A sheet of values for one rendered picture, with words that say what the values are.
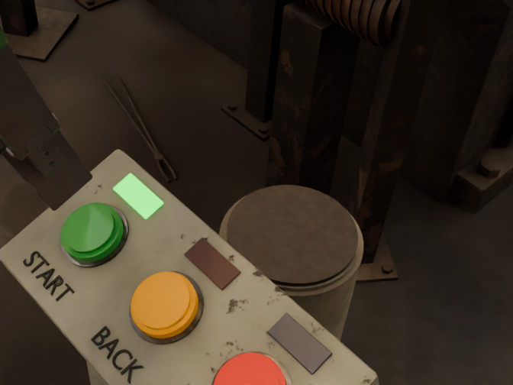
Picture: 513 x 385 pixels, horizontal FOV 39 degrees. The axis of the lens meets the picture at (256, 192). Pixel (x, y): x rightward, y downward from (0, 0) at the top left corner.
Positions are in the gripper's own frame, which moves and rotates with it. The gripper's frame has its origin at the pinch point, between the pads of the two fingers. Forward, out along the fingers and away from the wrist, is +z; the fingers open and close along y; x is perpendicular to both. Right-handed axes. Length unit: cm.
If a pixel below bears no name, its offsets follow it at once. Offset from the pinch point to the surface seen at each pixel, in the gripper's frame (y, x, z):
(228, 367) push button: -13.1, 0.5, 8.3
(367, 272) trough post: 11, -31, 84
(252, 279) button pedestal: -9.7, -4.2, 9.4
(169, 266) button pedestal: -5.1, -1.4, 9.3
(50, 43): 102, -26, 82
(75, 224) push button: 1.3, 1.0, 8.1
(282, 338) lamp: -13.8, -2.8, 9.2
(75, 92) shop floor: 85, -22, 81
